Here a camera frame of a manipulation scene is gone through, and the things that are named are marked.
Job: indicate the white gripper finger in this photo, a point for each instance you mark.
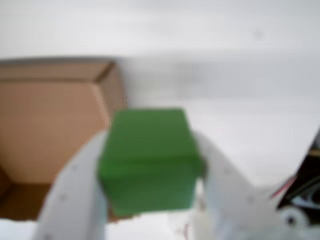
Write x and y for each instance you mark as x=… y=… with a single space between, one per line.
x=232 y=200
x=75 y=200

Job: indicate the green cube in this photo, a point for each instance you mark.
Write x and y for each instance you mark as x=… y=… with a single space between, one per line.
x=150 y=160

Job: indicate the brown cardboard box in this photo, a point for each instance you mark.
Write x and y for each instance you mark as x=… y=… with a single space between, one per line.
x=37 y=125

